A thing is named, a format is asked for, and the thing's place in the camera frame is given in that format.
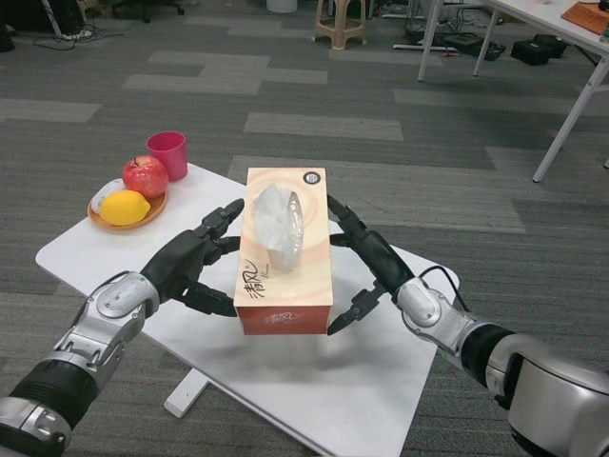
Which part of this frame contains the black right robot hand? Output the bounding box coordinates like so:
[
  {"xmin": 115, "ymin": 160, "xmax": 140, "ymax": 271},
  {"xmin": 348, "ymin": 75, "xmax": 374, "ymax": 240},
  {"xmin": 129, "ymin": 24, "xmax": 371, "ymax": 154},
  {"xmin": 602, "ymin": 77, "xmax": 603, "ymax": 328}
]
[{"xmin": 325, "ymin": 193, "xmax": 416, "ymax": 337}]

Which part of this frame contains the orange plate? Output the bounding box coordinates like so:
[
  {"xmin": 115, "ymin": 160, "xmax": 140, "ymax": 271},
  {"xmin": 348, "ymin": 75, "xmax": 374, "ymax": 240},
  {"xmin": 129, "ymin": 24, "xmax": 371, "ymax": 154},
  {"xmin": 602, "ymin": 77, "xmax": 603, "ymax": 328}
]
[{"xmin": 87, "ymin": 189, "xmax": 169, "ymax": 234}]

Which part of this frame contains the red apple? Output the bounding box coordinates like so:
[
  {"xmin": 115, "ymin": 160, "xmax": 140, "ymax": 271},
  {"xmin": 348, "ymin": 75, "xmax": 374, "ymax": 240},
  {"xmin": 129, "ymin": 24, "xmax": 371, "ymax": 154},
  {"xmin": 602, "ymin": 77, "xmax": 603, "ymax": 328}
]
[{"xmin": 121, "ymin": 156, "xmax": 170, "ymax": 200}]

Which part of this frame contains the black flat case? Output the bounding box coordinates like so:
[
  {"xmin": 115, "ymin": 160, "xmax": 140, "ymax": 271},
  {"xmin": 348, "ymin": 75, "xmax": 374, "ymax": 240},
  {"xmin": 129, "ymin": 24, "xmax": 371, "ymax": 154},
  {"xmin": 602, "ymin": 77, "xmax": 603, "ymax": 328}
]
[{"xmin": 444, "ymin": 32, "xmax": 508, "ymax": 59}]

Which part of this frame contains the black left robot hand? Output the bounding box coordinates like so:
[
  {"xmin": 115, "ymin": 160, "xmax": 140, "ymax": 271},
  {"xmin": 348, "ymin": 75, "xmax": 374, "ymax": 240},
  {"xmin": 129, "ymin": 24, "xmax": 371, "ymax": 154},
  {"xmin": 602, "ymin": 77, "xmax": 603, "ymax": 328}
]
[{"xmin": 140, "ymin": 198, "xmax": 246, "ymax": 319}]

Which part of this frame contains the yellow lemon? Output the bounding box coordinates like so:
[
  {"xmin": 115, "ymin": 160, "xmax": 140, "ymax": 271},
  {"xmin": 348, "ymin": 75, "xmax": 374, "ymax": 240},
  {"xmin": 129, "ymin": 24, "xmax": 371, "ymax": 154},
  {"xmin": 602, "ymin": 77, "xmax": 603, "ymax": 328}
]
[{"xmin": 98, "ymin": 189, "xmax": 152, "ymax": 228}]

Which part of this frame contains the white rounded object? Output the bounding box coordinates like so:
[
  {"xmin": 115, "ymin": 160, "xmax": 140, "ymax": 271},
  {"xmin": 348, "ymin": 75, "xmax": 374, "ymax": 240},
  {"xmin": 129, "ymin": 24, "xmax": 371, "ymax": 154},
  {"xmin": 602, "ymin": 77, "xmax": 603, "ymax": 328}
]
[{"xmin": 89, "ymin": 178, "xmax": 126, "ymax": 215}]

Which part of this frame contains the long white table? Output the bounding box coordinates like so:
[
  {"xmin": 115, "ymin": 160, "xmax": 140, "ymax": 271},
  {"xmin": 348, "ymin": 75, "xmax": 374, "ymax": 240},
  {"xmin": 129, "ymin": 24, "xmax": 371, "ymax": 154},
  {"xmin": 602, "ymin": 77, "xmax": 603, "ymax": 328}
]
[{"xmin": 417, "ymin": 0, "xmax": 609, "ymax": 185}]

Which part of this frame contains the black bag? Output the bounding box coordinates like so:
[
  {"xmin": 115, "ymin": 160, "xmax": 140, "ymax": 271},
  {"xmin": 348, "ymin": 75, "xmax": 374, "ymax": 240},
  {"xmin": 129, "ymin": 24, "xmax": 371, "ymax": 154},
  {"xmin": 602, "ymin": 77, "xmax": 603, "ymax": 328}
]
[{"xmin": 511, "ymin": 32, "xmax": 568, "ymax": 67}]

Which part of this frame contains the pink plastic cup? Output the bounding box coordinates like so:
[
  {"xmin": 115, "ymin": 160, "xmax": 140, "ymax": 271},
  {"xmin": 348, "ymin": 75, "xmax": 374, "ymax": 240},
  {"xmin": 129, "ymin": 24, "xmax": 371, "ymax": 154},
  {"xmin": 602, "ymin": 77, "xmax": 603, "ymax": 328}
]
[{"xmin": 145, "ymin": 130, "xmax": 188, "ymax": 183}]

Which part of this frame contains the white tissue sheet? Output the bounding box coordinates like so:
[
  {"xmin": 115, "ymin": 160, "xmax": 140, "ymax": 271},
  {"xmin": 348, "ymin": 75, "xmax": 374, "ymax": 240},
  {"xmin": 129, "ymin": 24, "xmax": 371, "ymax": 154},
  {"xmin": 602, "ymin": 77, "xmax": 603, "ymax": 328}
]
[{"xmin": 251, "ymin": 184, "xmax": 305, "ymax": 272}]

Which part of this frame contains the wood-print tissue box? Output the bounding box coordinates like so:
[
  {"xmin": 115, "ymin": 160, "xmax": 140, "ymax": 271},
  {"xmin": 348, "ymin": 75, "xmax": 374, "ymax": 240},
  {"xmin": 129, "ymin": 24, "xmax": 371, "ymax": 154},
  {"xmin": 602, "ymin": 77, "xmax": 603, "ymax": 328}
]
[{"xmin": 232, "ymin": 166, "xmax": 334, "ymax": 337}]

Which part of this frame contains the beige plastic stool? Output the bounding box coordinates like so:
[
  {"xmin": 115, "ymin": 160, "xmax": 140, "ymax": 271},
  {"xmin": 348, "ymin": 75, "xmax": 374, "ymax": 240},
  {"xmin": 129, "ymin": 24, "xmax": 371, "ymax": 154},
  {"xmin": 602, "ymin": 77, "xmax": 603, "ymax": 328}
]
[{"xmin": 312, "ymin": 0, "xmax": 369, "ymax": 51}]

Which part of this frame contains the orange tray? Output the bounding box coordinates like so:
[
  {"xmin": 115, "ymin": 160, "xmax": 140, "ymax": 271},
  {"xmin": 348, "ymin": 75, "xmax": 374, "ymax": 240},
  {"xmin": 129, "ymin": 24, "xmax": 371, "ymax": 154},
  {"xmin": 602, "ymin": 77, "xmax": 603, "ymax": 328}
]
[{"xmin": 560, "ymin": 1, "xmax": 609, "ymax": 35}]

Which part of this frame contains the white table base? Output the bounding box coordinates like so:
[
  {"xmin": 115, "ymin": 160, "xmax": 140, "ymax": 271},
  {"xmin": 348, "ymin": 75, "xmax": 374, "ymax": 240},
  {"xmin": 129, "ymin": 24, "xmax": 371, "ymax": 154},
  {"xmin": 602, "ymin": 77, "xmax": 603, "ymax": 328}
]
[{"xmin": 163, "ymin": 368, "xmax": 210, "ymax": 419}]

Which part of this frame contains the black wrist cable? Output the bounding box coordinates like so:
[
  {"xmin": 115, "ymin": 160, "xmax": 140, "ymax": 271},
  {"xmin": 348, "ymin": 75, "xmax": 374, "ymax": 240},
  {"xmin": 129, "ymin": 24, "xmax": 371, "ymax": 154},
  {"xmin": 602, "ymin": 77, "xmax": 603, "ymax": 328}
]
[{"xmin": 418, "ymin": 265, "xmax": 472, "ymax": 313}]

